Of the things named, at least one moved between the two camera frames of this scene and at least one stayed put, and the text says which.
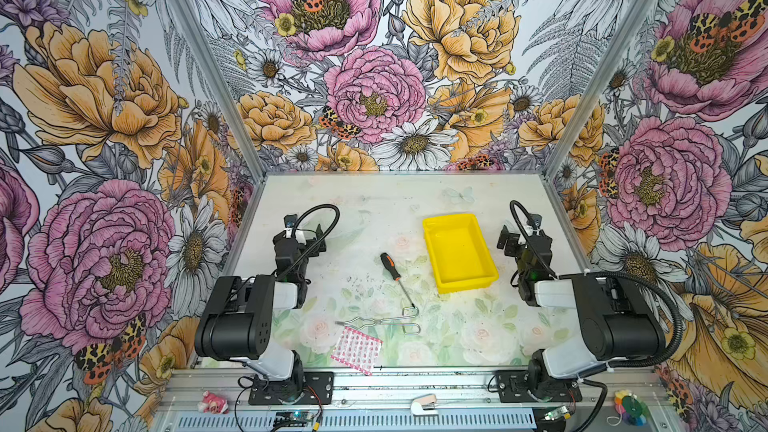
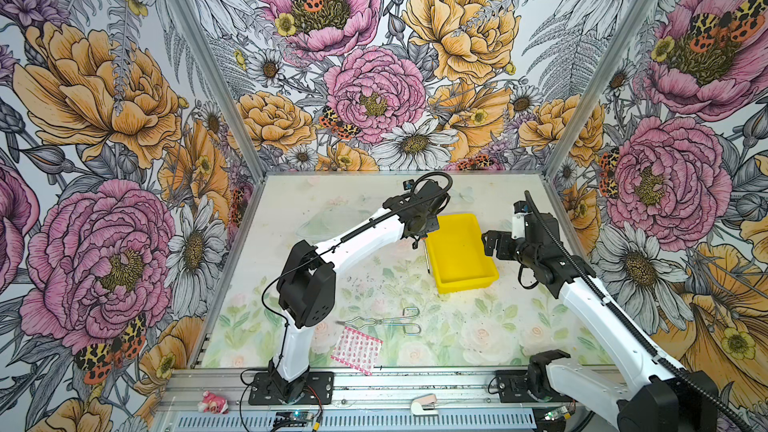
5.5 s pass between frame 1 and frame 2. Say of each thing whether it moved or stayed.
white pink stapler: stayed
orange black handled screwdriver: moved
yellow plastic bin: stayed
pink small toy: stayed
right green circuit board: stayed
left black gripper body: moved
